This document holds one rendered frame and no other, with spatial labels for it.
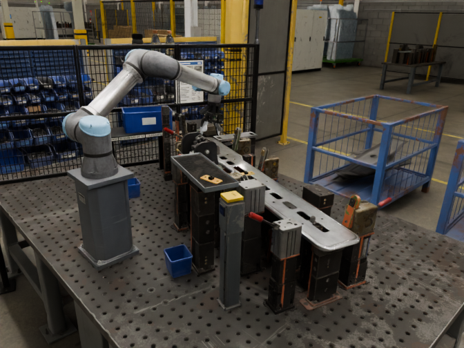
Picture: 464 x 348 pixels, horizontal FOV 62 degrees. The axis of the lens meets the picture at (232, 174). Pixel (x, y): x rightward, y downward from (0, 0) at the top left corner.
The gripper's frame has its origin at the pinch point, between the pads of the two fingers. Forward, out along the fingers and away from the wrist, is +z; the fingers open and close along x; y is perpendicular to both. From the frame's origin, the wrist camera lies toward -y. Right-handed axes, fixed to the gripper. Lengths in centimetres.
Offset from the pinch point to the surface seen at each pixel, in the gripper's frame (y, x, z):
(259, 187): 81, -23, 1
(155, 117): -37.5, -18.7, -3.2
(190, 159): 52, -39, -4
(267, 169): 43.9, 10.9, 8.0
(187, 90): -54, 11, -19
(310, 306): 109, -13, 40
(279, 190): 69, -2, 9
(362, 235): 110, 8, 14
